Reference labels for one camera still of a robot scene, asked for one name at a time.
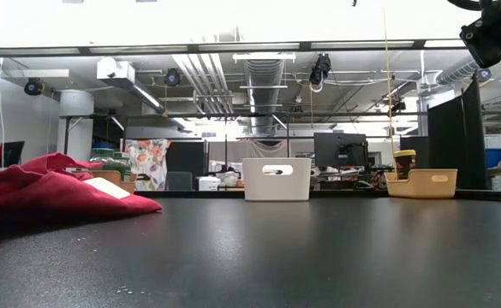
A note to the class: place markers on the round black ceiling camera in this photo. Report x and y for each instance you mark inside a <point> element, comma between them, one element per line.
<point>33,86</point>
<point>484,75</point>
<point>172,77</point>

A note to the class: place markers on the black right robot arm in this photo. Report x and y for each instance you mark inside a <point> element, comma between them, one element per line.
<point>494,34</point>

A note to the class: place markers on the black hanging ceiling device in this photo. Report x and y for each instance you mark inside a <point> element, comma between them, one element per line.
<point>320,68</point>

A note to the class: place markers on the wooden tray with jars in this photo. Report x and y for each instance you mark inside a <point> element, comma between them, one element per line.
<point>127,185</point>

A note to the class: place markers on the blue storage bin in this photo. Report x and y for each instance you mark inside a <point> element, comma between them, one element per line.
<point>496,157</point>

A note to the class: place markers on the grey chair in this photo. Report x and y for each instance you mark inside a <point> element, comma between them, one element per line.
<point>179,181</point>

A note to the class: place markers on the tall black partition panel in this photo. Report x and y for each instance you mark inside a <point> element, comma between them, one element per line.
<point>455,141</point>

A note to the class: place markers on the red cloth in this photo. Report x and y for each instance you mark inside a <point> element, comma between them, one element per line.
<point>40,188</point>

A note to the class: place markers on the white round column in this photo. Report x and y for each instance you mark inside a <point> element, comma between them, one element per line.
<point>76,102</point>

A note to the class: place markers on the fluorescent ceiling light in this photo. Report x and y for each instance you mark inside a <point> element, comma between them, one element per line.
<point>40,73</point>

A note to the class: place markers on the white appliance box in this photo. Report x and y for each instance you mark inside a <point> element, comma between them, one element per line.
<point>208,184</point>

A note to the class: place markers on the small black monitor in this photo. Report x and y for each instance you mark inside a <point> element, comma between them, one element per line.
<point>13,153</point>

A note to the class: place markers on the white ceiling light fixture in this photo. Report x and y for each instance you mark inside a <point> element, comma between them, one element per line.
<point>264,56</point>

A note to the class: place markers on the grey ribbed ceiling duct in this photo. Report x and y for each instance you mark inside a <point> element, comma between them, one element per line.
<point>264,72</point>

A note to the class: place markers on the grey overhead frame bar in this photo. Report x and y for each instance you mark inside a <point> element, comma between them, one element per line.
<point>250,46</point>

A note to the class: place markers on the silver spiral ceiling duct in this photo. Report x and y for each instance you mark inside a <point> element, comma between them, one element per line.
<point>451,73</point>

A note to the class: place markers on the floral cloth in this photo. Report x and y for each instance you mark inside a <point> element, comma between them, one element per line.
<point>149,158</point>

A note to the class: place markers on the yellow plastic bin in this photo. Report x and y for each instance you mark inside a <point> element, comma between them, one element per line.
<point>425,188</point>

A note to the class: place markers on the short black partition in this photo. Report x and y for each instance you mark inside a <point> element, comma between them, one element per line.
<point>421,145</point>

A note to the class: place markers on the wide black monitor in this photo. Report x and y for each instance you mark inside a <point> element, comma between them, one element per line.
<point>335,147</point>

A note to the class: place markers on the white plastic bin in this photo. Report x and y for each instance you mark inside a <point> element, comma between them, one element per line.
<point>276,188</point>

